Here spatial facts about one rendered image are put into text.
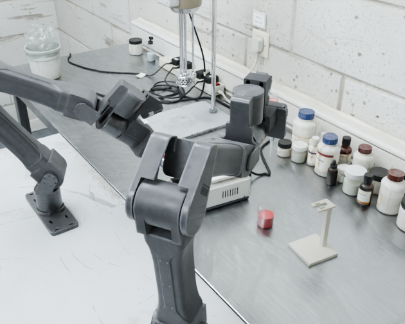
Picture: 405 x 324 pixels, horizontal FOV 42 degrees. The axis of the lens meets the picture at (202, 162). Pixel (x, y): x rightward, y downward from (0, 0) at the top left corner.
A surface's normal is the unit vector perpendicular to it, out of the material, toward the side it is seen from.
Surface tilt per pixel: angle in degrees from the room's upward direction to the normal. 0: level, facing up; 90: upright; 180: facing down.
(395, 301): 0
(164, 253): 97
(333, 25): 90
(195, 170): 38
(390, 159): 90
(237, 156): 82
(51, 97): 83
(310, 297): 0
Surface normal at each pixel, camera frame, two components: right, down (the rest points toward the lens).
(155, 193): -0.23, -0.44
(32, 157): 0.04, 0.35
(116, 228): 0.00, -0.86
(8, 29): 0.57, 0.43
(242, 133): -0.41, 0.47
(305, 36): -0.82, 0.29
